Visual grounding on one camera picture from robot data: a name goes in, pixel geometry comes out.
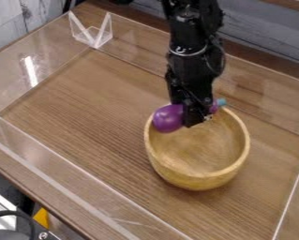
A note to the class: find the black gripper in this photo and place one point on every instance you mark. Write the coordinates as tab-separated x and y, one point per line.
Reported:
192	69

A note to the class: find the purple toy eggplant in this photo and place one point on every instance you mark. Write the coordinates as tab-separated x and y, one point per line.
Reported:
167	118

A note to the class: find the light wooden bowl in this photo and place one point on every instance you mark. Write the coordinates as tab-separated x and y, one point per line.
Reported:
199	158

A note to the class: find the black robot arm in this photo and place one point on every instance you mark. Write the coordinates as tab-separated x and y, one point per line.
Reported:
194	19

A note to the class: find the yellow tag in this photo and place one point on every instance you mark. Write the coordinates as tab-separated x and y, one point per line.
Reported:
41	217

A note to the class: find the clear acrylic corner bracket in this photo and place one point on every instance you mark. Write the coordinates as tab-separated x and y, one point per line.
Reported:
93	36

